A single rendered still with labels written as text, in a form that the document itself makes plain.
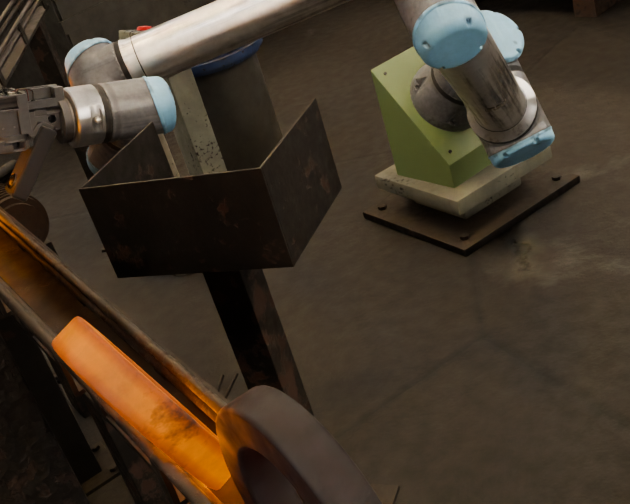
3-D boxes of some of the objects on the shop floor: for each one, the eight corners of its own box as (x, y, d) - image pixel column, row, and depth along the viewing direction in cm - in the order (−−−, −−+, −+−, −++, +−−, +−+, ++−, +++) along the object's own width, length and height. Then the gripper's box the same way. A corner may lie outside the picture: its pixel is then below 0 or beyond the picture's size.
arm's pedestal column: (471, 154, 267) (465, 128, 263) (580, 182, 235) (576, 153, 232) (364, 218, 251) (356, 192, 247) (466, 257, 219) (459, 228, 216)
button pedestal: (228, 258, 252) (147, 41, 224) (187, 237, 271) (108, 34, 243) (275, 231, 259) (203, 17, 230) (232, 212, 278) (160, 11, 249)
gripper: (50, 81, 141) (-99, 100, 130) (71, 88, 134) (-84, 109, 123) (58, 137, 144) (-87, 160, 133) (79, 147, 137) (-73, 172, 126)
